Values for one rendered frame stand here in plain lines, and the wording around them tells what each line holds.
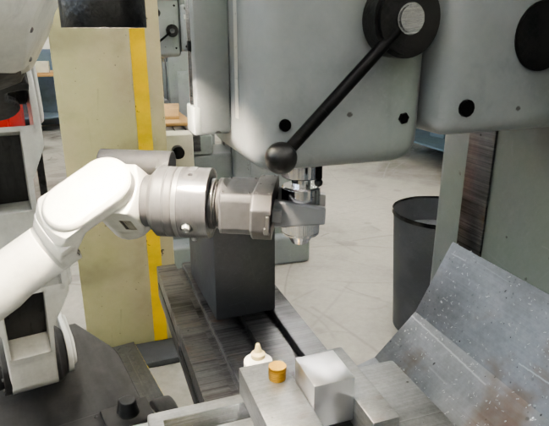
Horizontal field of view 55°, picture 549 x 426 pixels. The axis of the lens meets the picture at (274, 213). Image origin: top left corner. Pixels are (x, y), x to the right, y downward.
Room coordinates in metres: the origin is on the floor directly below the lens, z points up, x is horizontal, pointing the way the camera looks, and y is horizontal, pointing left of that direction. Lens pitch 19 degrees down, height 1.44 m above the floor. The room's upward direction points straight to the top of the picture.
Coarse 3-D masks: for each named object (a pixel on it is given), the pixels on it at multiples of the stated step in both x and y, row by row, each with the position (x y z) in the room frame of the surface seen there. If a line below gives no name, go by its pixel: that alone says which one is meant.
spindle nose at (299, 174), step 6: (300, 168) 0.59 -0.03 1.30; (306, 168) 0.59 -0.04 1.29; (312, 168) 0.60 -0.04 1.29; (282, 174) 0.61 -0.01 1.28; (288, 174) 0.60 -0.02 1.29; (294, 174) 0.59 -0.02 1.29; (300, 174) 0.59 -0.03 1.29; (306, 174) 0.59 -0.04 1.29; (312, 174) 0.60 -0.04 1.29; (294, 180) 0.59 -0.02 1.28; (300, 180) 0.59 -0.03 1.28; (306, 180) 0.59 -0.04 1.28
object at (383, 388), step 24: (360, 384) 0.55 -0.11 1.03; (384, 384) 0.60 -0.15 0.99; (408, 384) 0.60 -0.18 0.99; (192, 408) 0.55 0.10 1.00; (216, 408) 0.55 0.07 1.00; (240, 408) 0.55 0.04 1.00; (360, 408) 0.51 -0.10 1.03; (384, 408) 0.50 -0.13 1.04; (408, 408) 0.55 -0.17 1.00; (432, 408) 0.55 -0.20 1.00
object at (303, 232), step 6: (282, 198) 0.61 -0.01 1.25; (288, 198) 0.60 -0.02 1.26; (294, 198) 0.59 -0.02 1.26; (312, 198) 0.60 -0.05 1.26; (318, 198) 0.61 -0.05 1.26; (312, 204) 0.60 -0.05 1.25; (318, 204) 0.61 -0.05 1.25; (282, 228) 0.61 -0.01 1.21; (288, 228) 0.60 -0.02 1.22; (294, 228) 0.59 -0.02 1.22; (300, 228) 0.59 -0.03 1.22; (306, 228) 0.59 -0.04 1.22; (312, 228) 0.60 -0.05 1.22; (318, 228) 0.61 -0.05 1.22; (288, 234) 0.60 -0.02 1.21; (294, 234) 0.59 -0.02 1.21; (300, 234) 0.59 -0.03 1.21; (306, 234) 0.59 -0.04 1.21; (312, 234) 0.60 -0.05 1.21
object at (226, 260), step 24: (216, 240) 0.89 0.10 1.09; (240, 240) 0.90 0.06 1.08; (264, 240) 0.92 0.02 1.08; (192, 264) 1.07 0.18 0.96; (216, 264) 0.89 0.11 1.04; (240, 264) 0.90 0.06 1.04; (264, 264) 0.92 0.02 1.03; (216, 288) 0.89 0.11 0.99; (240, 288) 0.90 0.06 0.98; (264, 288) 0.92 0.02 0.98; (216, 312) 0.89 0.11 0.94; (240, 312) 0.90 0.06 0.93
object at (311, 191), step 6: (282, 186) 0.61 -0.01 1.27; (288, 186) 0.61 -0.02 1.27; (312, 186) 0.61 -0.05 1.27; (282, 192) 0.61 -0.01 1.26; (288, 192) 0.60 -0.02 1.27; (294, 192) 0.59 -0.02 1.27; (300, 192) 0.59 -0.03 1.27; (306, 192) 0.59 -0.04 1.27; (312, 192) 0.60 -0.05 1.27; (318, 192) 0.60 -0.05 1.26; (300, 198) 0.59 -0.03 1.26; (306, 198) 0.59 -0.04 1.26
